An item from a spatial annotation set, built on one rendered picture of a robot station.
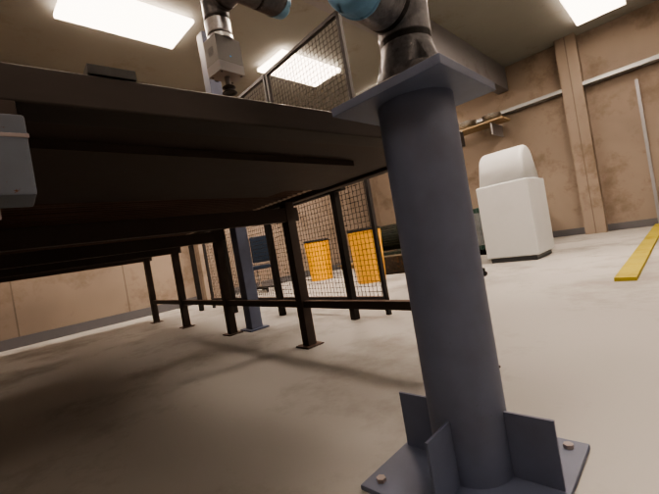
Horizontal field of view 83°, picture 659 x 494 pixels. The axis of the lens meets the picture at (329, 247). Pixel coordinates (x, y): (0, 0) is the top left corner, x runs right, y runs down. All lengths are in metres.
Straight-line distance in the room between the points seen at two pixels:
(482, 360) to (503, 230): 4.09
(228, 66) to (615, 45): 7.47
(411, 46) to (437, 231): 0.39
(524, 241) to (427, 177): 4.08
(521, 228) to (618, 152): 3.41
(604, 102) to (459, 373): 7.40
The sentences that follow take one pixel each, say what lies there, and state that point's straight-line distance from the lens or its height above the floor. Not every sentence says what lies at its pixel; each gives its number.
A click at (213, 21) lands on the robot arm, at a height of 1.24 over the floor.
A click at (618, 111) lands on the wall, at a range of 7.99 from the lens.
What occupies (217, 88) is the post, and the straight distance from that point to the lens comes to 3.33.
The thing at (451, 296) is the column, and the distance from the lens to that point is 0.81.
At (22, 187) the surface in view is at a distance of 0.70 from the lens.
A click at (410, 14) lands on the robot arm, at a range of 0.94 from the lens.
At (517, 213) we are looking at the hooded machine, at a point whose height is 0.56.
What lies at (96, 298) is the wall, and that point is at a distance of 5.84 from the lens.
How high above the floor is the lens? 0.56
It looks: level
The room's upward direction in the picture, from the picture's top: 10 degrees counter-clockwise
